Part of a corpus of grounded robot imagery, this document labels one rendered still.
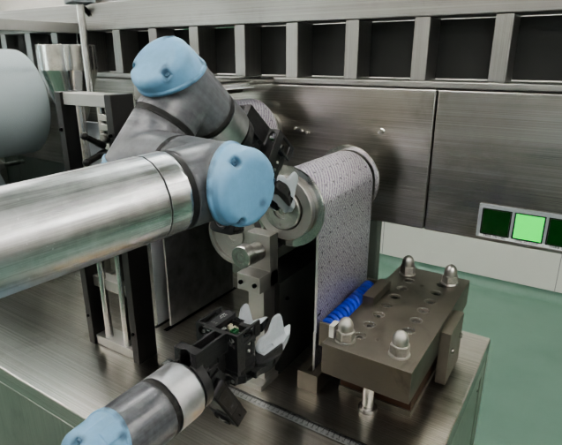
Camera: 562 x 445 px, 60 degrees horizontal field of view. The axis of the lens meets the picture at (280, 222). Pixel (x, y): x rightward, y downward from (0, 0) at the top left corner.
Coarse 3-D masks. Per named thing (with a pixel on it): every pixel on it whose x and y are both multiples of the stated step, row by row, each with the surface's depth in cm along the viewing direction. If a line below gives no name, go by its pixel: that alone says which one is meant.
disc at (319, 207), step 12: (288, 168) 84; (300, 180) 83; (312, 180) 82; (312, 192) 82; (324, 204) 82; (324, 216) 83; (264, 228) 90; (312, 228) 84; (288, 240) 88; (300, 240) 86
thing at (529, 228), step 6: (516, 216) 95; (522, 216) 95; (528, 216) 94; (534, 216) 94; (516, 222) 96; (522, 222) 95; (528, 222) 94; (534, 222) 94; (540, 222) 93; (516, 228) 96; (522, 228) 95; (528, 228) 95; (534, 228) 94; (540, 228) 94; (516, 234) 96; (522, 234) 96; (528, 234) 95; (534, 234) 95; (540, 234) 94; (534, 240) 95; (540, 240) 94
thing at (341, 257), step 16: (352, 224) 96; (368, 224) 104; (320, 240) 86; (336, 240) 91; (352, 240) 98; (368, 240) 106; (320, 256) 87; (336, 256) 93; (352, 256) 99; (320, 272) 88; (336, 272) 94; (352, 272) 101; (320, 288) 89; (336, 288) 95; (352, 288) 103; (320, 304) 90; (336, 304) 97; (320, 320) 92
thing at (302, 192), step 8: (296, 192) 82; (304, 192) 82; (304, 200) 82; (312, 200) 82; (304, 208) 82; (312, 208) 82; (264, 216) 88; (304, 216) 83; (312, 216) 83; (264, 224) 88; (304, 224) 83; (280, 232) 87; (288, 232) 86; (296, 232) 85; (304, 232) 84
